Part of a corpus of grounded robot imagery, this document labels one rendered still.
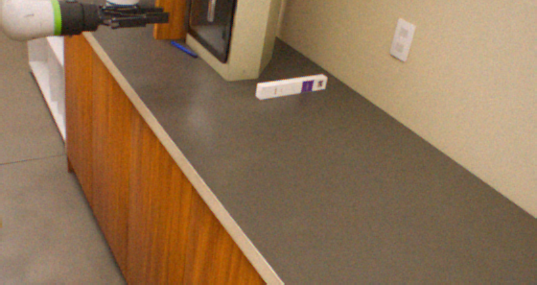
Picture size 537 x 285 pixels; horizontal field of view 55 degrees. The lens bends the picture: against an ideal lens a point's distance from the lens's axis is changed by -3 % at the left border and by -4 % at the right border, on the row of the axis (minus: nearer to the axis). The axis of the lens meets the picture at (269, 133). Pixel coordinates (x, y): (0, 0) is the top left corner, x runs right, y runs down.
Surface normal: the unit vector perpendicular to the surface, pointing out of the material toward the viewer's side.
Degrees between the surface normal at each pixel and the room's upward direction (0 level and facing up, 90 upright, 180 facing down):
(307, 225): 0
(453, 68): 90
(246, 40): 90
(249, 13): 90
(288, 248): 1
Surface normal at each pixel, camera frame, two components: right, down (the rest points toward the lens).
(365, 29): -0.84, 0.14
